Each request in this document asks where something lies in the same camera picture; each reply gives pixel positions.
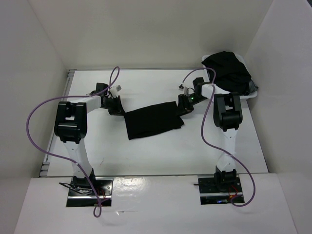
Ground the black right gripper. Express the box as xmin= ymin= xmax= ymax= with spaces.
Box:
xmin=175 ymin=94 xmax=208 ymax=117

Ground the black skirt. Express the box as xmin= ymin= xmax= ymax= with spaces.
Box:
xmin=124 ymin=101 xmax=184 ymax=140

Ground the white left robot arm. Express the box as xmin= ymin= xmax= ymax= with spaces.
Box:
xmin=54 ymin=83 xmax=124 ymax=195

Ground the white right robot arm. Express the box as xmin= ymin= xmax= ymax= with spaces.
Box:
xmin=177 ymin=78 xmax=243 ymax=192

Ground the pile of black skirts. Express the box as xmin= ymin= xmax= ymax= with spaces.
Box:
xmin=202 ymin=51 xmax=252 ymax=96

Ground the white perforated plastic basket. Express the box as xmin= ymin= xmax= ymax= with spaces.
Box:
xmin=201 ymin=53 xmax=257 ymax=100

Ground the grey cloth in basket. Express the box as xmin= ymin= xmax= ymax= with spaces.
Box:
xmin=244 ymin=79 xmax=258 ymax=96

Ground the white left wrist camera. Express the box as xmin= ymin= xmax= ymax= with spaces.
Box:
xmin=109 ymin=85 xmax=121 ymax=98

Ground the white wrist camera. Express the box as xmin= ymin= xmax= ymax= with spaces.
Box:
xmin=179 ymin=84 xmax=195 ymax=96
xmin=109 ymin=85 xmax=121 ymax=98

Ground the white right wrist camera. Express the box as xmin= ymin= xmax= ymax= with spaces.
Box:
xmin=179 ymin=84 xmax=195 ymax=96

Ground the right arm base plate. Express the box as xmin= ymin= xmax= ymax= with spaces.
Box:
xmin=194 ymin=177 xmax=245 ymax=205

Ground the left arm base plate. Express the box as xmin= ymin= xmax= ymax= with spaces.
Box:
xmin=59 ymin=177 xmax=113 ymax=207

